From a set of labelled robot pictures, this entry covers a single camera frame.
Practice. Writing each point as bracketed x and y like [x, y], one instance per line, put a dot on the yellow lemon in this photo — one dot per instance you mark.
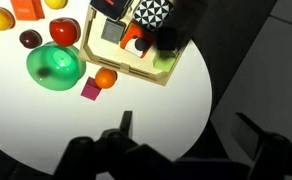
[55, 3]

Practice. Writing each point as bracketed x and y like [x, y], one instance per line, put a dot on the black white patterned cube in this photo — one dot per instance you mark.
[152, 14]

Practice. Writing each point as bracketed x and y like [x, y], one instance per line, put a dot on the dark purple plum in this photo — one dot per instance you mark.
[30, 39]

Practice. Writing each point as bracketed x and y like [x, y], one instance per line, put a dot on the orange fruit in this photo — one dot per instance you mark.
[105, 78]

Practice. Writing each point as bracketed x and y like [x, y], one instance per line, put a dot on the green block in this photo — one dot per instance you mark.
[164, 61]

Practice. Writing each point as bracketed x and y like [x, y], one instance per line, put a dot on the grey cube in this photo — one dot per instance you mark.
[112, 31]

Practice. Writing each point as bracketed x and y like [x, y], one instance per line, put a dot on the red apple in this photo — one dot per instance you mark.
[63, 31]

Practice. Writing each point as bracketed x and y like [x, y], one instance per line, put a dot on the orange and white cube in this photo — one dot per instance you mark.
[134, 38]

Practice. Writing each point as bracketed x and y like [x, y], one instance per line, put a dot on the dark cube with red mark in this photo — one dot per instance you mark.
[111, 7]

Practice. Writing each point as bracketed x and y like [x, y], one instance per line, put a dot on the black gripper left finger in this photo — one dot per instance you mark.
[127, 121]

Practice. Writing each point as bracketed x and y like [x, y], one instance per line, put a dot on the orange block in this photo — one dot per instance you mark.
[26, 9]

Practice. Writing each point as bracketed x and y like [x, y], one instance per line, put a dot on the magenta block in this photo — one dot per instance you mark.
[90, 90]

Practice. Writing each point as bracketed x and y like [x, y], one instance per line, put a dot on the green plastic bowl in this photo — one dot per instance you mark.
[54, 68]

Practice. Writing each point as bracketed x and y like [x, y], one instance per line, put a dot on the dark blue cube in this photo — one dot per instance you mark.
[166, 39]

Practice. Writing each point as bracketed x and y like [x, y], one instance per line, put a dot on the wooden tray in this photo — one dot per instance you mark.
[96, 50]

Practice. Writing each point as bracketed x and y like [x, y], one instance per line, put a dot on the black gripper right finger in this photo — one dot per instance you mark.
[249, 136]

